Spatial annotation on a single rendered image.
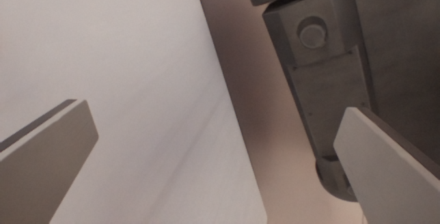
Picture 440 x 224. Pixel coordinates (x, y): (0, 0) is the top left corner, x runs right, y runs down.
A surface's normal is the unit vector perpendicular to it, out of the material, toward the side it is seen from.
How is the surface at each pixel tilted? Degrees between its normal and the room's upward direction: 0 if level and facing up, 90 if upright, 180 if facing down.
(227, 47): 0
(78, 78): 90
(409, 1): 0
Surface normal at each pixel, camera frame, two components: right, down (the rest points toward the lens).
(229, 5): -0.30, 0.52
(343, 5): 0.39, 0.20
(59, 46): 0.91, -0.10
